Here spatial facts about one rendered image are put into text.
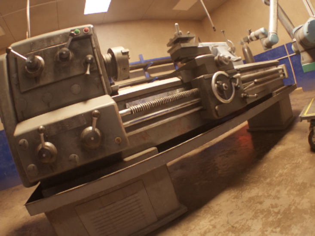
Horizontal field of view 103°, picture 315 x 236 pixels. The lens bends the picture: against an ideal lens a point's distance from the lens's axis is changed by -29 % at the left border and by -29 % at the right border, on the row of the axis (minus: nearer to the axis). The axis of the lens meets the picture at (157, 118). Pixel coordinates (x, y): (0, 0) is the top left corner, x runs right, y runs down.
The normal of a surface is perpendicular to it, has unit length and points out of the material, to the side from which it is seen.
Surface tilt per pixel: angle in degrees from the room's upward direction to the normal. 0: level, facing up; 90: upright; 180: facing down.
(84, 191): 90
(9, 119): 90
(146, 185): 90
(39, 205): 90
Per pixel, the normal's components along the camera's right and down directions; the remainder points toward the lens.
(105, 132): 0.43, -0.08
